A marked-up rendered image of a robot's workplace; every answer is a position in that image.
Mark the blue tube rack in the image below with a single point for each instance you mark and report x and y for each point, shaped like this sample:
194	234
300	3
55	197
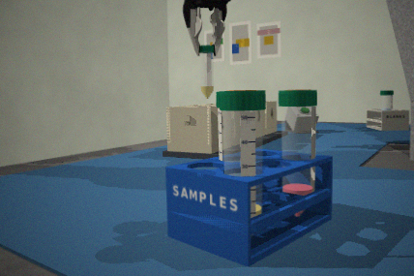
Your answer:
211	211

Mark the blue bench mat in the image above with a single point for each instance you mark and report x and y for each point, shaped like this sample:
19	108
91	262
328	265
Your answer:
107	217

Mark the white tube rack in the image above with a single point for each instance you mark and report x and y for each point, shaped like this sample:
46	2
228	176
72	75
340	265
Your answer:
388	120

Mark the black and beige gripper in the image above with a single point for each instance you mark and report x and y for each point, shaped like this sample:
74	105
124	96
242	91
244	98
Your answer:
193	20

